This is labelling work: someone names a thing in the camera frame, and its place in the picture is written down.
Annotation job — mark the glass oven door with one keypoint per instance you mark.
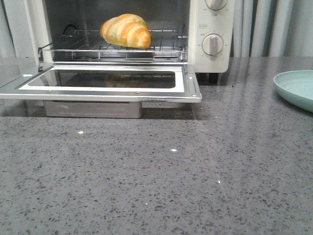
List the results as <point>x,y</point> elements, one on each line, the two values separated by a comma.
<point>110,83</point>

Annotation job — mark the metal wire oven rack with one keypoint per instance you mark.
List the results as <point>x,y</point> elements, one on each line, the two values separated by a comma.
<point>87,45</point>

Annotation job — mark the lower cream oven knob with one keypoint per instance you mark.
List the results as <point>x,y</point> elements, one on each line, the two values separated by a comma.
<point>212,44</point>

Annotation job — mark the cream Toshiba toaster oven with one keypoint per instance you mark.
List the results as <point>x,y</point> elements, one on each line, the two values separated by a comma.
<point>49,19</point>

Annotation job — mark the metal oven door handle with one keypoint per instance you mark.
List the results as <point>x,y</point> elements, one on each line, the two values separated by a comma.
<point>93,109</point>

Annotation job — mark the upper cream oven knob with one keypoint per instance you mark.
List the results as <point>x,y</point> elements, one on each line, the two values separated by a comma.
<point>216,4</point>

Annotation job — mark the striped croissant bread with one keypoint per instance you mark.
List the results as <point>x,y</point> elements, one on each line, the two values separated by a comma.
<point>127,30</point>

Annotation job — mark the cream oven knob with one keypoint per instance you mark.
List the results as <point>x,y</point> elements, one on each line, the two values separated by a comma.
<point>212,44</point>
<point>216,4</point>

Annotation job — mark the pale grey curtain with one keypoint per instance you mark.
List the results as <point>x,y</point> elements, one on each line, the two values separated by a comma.
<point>272,28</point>

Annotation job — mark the light green plate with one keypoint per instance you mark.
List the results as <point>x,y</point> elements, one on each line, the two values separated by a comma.
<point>296,87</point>

